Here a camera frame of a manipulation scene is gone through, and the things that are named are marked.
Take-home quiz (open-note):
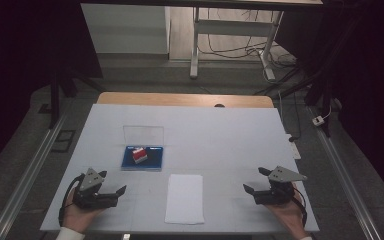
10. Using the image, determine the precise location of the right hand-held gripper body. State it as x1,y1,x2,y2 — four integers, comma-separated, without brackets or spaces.
253,165,308,205

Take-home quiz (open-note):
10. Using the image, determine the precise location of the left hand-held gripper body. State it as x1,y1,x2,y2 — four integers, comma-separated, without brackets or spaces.
72,167,119,210

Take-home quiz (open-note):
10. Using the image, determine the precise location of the red and white stamp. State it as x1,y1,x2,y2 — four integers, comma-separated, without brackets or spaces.
132,146,149,165

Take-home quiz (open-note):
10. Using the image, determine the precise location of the blue ink pad case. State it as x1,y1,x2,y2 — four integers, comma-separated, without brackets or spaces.
120,125,165,172

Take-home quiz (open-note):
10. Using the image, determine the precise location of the white paper sheet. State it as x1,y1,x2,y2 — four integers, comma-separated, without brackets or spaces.
164,173,206,225

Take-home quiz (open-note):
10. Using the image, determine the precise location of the person's left hand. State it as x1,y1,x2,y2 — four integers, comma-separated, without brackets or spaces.
61,188,106,232

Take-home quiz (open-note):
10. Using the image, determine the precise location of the person's right hand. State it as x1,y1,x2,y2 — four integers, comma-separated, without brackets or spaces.
265,183,306,239

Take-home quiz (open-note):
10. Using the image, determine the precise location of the white power strip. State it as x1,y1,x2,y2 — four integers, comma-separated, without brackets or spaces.
286,133,302,160

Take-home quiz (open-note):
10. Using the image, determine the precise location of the person's left white sleeve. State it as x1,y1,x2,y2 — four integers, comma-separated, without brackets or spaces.
55,226,86,240

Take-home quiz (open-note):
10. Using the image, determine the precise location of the large white board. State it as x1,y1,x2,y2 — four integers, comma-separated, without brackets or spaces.
40,103,320,233

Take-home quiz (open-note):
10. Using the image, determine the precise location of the small white adapter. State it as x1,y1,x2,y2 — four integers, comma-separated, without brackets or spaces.
312,105,333,127

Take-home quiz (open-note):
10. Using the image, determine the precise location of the black stand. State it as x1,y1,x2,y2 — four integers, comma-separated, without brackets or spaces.
253,66,335,138
48,66,106,130

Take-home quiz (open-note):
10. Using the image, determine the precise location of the white cabinet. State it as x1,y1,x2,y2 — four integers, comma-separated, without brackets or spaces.
80,3,171,55

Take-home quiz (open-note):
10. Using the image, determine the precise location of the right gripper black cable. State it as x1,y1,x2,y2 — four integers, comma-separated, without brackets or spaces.
291,187,309,228

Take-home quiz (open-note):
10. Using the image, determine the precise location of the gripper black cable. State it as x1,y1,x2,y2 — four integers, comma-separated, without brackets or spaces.
58,173,86,228
291,187,309,228

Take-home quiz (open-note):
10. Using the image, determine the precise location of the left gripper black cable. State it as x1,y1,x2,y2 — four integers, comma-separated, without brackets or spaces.
58,173,86,228

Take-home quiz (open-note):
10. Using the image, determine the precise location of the black floor socket frame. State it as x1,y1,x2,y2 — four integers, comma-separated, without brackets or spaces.
51,129,76,154

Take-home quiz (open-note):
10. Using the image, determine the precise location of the aluminium floor rail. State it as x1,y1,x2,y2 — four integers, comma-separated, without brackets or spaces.
308,106,383,240
0,113,69,240

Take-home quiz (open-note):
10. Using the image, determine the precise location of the tangle of black floor cables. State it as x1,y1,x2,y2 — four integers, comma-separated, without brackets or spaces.
198,8,298,84

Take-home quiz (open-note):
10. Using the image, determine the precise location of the white desk frame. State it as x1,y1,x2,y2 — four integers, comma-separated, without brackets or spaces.
79,0,324,82

